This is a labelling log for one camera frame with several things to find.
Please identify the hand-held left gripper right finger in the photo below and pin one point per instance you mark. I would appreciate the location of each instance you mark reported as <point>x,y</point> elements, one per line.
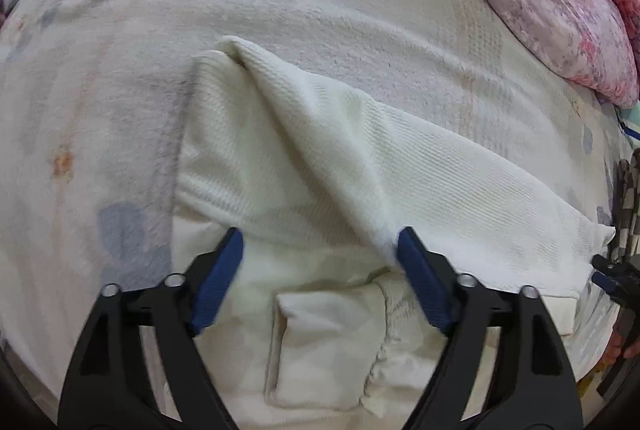
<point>422,282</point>

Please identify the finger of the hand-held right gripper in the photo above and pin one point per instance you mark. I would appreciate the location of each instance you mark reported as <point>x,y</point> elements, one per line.
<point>620,266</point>
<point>607,282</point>

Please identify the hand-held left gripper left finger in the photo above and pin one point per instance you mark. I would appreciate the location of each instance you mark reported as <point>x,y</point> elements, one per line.
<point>217,282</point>

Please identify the white button-up jacket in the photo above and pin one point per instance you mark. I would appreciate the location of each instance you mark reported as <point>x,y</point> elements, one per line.
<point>325,170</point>

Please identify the person's right hand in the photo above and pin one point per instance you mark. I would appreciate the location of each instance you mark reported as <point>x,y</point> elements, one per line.
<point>631,349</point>

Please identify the grey checkered blanket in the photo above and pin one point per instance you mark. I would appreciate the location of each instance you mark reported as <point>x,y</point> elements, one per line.
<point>629,205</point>

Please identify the blue striped pillow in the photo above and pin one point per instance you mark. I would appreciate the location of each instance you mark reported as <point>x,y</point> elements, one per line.
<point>631,120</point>

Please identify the pale patterned bed sheet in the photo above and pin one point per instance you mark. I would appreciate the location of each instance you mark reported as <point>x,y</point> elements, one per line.
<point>125,60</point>

